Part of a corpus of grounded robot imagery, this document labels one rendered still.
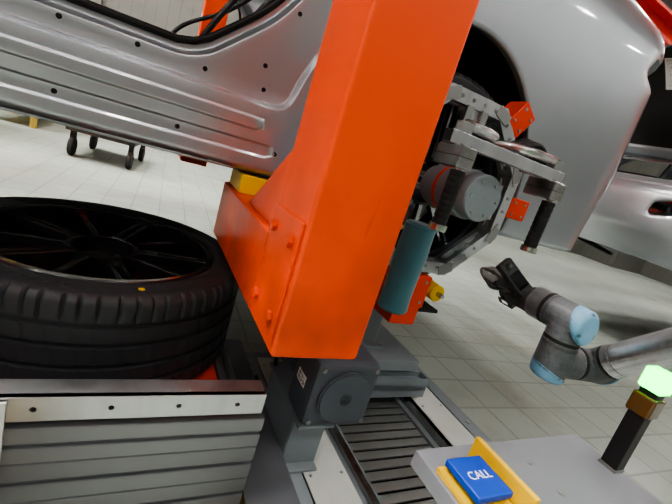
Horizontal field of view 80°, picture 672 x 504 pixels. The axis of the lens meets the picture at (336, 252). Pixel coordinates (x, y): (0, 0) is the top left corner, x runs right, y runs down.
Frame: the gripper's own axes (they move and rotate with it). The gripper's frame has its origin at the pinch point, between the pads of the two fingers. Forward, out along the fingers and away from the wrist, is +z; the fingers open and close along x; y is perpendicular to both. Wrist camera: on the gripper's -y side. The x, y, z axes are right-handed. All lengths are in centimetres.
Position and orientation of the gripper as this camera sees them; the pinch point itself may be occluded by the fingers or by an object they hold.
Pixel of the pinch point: (483, 268)
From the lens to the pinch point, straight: 138.1
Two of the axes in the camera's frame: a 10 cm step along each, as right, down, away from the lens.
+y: 4.1, 7.7, 4.9
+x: 8.2, -5.5, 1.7
